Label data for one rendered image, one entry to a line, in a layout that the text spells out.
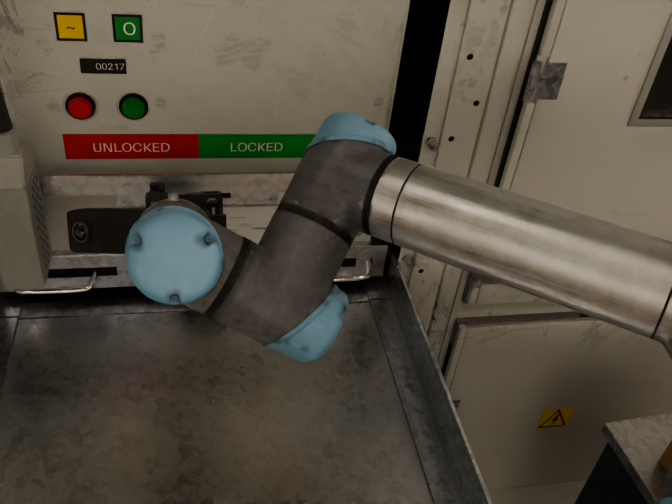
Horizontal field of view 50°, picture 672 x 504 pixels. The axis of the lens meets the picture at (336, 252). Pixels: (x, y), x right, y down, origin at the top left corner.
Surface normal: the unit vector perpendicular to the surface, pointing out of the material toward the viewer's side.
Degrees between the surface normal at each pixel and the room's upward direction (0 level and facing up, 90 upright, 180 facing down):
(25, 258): 90
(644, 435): 0
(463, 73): 90
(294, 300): 48
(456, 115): 90
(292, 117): 90
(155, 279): 60
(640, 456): 0
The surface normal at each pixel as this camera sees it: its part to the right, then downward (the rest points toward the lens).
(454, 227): -0.42, 0.06
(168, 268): 0.21, 0.15
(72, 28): 0.18, 0.62
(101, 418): 0.11, -0.78
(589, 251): -0.30, -0.27
